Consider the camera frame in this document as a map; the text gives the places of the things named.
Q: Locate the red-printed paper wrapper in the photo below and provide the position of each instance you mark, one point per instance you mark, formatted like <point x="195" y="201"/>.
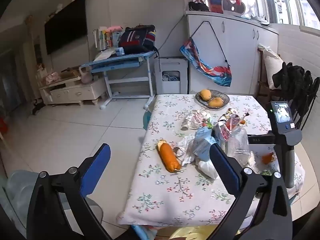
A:
<point x="196" y="118"/>

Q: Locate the black shoes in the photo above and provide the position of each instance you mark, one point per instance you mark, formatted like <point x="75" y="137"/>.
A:
<point x="197" y="6"/>

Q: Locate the floral tablecloth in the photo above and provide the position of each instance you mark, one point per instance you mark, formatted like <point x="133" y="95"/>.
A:
<point x="175" y="195"/>

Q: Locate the white tissue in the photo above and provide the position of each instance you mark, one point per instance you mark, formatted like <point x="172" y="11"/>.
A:
<point x="185" y="147"/>
<point x="207" y="167"/>

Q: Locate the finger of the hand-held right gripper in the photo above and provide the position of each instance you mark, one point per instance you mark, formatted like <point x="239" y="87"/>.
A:
<point x="260" y="139"/>

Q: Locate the clear plastic bottle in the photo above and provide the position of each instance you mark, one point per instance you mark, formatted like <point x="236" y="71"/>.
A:
<point x="237" y="142"/>

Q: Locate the yellow basin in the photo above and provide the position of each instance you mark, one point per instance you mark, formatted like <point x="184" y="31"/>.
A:
<point x="190" y="233"/>

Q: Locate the white air purifier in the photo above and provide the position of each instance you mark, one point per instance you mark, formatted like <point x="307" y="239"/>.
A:
<point x="172" y="65"/>

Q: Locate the row of books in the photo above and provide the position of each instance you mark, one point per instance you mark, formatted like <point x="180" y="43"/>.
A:
<point x="102" y="38"/>

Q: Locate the blue tissue box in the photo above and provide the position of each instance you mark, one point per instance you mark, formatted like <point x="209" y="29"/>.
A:
<point x="120" y="51"/>

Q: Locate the yellow mango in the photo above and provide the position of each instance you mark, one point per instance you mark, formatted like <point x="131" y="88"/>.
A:
<point x="205" y="95"/>
<point x="215" y="102"/>

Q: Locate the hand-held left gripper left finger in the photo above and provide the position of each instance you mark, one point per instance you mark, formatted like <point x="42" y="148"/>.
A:
<point x="97" y="170"/>

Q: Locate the black wall television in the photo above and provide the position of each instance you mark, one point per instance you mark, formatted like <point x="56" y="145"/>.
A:
<point x="65" y="25"/>

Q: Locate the white shoes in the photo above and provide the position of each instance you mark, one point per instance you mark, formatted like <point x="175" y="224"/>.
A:
<point x="260" y="19"/>

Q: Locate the glass fruit plate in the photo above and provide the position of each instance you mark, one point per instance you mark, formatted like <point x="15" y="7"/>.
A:
<point x="223" y="96"/>

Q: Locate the cardboard box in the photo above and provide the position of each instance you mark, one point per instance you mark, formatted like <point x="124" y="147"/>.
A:
<point x="71" y="72"/>

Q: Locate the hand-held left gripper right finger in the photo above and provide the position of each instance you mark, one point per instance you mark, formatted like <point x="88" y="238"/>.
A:
<point x="225" y="167"/>

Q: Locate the black jacket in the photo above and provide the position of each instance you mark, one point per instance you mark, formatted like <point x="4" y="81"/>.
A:
<point x="292" y="80"/>

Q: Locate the white television cabinet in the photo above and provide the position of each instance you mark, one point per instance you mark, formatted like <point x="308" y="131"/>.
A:
<point x="75" y="92"/>

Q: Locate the white cupboard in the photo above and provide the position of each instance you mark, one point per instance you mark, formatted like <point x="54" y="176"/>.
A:
<point x="240" y="50"/>

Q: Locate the pink plush toy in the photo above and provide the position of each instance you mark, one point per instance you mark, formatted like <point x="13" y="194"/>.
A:
<point x="113" y="29"/>

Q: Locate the papers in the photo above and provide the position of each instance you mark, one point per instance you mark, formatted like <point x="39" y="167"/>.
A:
<point x="105" y="55"/>

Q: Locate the dark striped backpack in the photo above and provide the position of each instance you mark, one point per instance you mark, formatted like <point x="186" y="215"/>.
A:
<point x="136" y="38"/>

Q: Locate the blue study desk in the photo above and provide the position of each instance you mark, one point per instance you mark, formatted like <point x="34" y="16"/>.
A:
<point x="117" y="61"/>

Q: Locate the wooden chair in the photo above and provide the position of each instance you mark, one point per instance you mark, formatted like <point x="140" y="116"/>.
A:
<point x="262" y="85"/>

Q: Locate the crumpled white tissue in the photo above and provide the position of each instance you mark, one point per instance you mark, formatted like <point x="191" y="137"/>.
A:
<point x="185" y="147"/>

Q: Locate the colourful striped box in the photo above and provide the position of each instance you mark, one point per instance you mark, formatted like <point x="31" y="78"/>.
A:
<point x="216" y="6"/>

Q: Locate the pink kettlebell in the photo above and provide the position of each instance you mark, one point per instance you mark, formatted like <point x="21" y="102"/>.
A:
<point x="86" y="76"/>

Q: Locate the blue milk carton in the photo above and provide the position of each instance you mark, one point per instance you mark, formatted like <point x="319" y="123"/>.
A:
<point x="202" y="142"/>

